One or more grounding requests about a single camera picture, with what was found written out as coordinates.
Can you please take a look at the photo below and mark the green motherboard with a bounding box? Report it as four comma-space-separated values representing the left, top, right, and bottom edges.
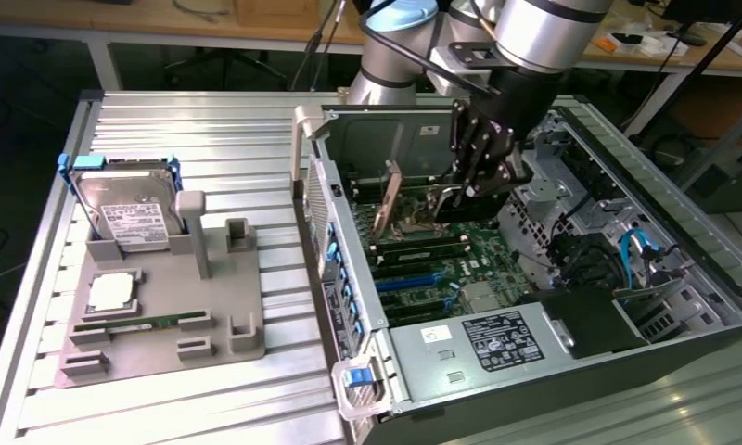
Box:
345, 178, 555, 325

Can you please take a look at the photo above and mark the perforated metal disk bay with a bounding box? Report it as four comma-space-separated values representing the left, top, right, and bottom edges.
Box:
611, 277, 698, 347

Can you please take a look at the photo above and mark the grey parts rack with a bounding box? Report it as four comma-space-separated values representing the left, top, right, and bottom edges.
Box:
54, 188, 268, 391

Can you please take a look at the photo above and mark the open black PC case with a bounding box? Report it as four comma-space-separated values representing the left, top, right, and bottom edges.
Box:
289, 104, 742, 445

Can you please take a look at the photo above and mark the hard disk with blue carrier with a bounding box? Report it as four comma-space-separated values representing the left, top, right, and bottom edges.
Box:
55, 151, 192, 255

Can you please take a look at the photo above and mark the black equipment box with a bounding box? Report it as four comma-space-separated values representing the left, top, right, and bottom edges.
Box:
684, 151, 742, 215

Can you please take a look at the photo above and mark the wooden desk with white frame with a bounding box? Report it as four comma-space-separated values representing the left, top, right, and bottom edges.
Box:
0, 0, 742, 136

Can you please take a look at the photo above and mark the silver chipset heatsink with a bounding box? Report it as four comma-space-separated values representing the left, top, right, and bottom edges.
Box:
461, 283, 504, 312

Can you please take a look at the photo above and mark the graphics card with metal bracket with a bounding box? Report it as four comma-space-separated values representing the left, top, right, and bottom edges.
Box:
368, 159, 509, 243

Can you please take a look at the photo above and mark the blue expansion slot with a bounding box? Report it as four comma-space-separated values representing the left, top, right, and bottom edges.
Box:
375, 273, 445, 293

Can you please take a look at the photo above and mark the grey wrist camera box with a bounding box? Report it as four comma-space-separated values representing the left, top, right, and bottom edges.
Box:
429, 40, 509, 96

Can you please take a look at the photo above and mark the CPU socket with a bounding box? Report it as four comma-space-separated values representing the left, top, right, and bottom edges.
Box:
395, 203, 440, 238

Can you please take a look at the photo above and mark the metal drive cage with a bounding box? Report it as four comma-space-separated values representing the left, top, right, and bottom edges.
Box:
505, 152, 604, 284

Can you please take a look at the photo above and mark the light blue SATA wire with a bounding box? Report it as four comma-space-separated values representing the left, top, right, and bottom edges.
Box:
615, 230, 639, 291
632, 221, 656, 263

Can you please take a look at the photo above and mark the grey power supply unit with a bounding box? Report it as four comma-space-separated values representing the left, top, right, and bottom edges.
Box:
385, 303, 575, 405

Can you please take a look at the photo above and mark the silver CPU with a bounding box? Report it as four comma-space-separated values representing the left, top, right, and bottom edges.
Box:
87, 273, 139, 312

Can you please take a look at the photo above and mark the green RAM stick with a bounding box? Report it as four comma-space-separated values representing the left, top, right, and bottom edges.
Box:
105, 316, 185, 333

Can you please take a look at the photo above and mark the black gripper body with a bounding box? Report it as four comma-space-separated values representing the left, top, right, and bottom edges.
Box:
464, 67, 568, 141

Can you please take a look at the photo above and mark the black fan shroud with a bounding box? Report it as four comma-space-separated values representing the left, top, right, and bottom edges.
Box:
521, 286, 651, 362

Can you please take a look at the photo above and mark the black RAM stick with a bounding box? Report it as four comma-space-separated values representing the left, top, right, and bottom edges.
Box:
376, 243, 468, 266

